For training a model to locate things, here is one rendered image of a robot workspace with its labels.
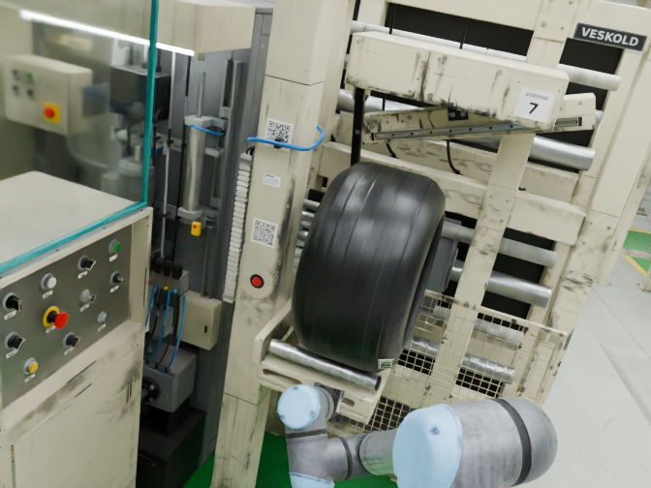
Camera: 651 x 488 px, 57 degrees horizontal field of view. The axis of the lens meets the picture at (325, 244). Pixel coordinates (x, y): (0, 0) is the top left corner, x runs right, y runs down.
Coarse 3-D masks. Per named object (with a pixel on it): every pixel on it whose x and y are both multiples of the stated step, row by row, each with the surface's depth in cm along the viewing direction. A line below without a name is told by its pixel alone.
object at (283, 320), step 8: (288, 304) 193; (280, 312) 187; (288, 312) 189; (272, 320) 182; (280, 320) 183; (288, 320) 192; (264, 328) 178; (272, 328) 178; (280, 328) 186; (288, 328) 195; (256, 336) 173; (264, 336) 174; (272, 336) 179; (280, 336) 188; (256, 344) 173; (264, 344) 175; (256, 352) 174; (264, 352) 177; (256, 360) 175
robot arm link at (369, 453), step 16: (512, 400) 82; (528, 400) 85; (528, 416) 79; (544, 416) 82; (384, 432) 123; (528, 432) 78; (544, 432) 79; (352, 448) 129; (368, 448) 124; (384, 448) 118; (544, 448) 79; (352, 464) 128; (368, 464) 125; (384, 464) 119; (544, 464) 79; (528, 480) 79
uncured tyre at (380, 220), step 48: (336, 192) 155; (384, 192) 154; (432, 192) 159; (336, 240) 148; (384, 240) 146; (432, 240) 187; (336, 288) 148; (384, 288) 145; (336, 336) 154; (384, 336) 150
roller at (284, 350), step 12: (276, 348) 176; (288, 348) 176; (300, 348) 176; (300, 360) 174; (312, 360) 174; (324, 360) 173; (324, 372) 174; (336, 372) 172; (348, 372) 171; (360, 372) 171; (360, 384) 171; (372, 384) 169
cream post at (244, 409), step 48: (288, 0) 149; (336, 0) 155; (288, 48) 153; (288, 96) 157; (288, 192) 166; (288, 240) 176; (240, 288) 182; (288, 288) 190; (240, 336) 188; (240, 384) 195; (240, 432) 202; (240, 480) 210
